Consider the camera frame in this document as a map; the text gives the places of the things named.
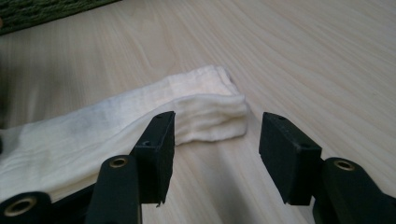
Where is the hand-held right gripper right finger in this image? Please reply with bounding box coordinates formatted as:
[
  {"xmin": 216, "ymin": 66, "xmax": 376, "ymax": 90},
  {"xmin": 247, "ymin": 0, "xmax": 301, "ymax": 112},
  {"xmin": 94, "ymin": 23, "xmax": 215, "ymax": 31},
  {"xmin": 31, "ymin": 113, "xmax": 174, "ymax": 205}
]
[{"xmin": 259, "ymin": 111, "xmax": 322, "ymax": 206}]

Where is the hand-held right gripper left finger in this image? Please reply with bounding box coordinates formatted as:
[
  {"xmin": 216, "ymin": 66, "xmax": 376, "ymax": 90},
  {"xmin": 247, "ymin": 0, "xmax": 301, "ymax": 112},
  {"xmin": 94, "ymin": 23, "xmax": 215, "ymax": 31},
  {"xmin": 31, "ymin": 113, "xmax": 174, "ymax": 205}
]
[{"xmin": 130, "ymin": 110, "xmax": 177, "ymax": 207}]

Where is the cream cloth with brown print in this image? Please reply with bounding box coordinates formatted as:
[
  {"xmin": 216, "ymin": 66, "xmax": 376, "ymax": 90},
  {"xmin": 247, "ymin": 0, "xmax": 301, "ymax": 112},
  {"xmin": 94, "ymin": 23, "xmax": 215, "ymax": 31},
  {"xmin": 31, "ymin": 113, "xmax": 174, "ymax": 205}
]
[{"xmin": 0, "ymin": 64, "xmax": 250, "ymax": 203}]

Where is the green woven basket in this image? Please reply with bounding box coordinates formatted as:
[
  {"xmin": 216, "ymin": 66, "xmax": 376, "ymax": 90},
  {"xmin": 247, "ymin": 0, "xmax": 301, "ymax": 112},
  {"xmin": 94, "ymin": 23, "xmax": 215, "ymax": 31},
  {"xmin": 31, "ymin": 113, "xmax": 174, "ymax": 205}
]
[{"xmin": 0, "ymin": 0, "xmax": 121, "ymax": 35}]

